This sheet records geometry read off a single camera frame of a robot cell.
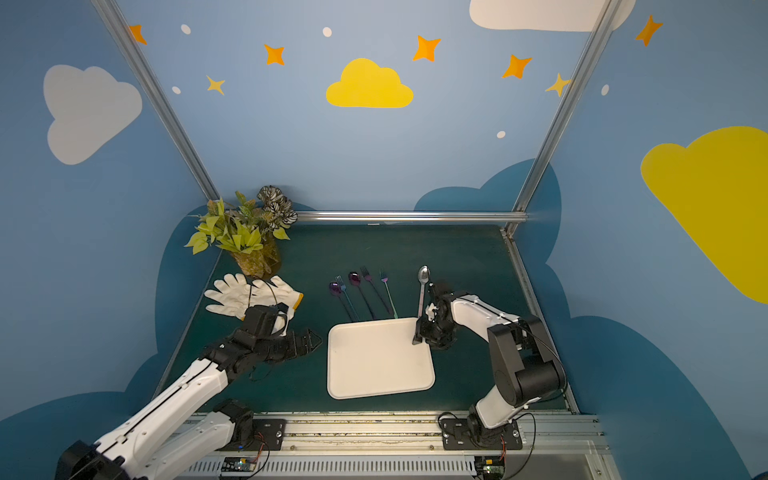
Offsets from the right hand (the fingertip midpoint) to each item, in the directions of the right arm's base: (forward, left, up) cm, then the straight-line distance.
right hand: (423, 340), depth 90 cm
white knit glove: (+12, +65, 0) cm, 66 cm away
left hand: (-6, +32, +9) cm, 33 cm away
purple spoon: (+16, +30, +1) cm, 34 cm away
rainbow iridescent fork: (+23, +13, -1) cm, 27 cm away
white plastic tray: (-5, +14, -5) cm, 15 cm away
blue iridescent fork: (+18, +28, -1) cm, 33 cm away
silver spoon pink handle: (+25, -1, -1) cm, 25 cm away
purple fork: (+23, +19, -2) cm, 30 cm away
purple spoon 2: (+21, +24, 0) cm, 32 cm away
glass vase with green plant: (+26, +58, +18) cm, 66 cm away
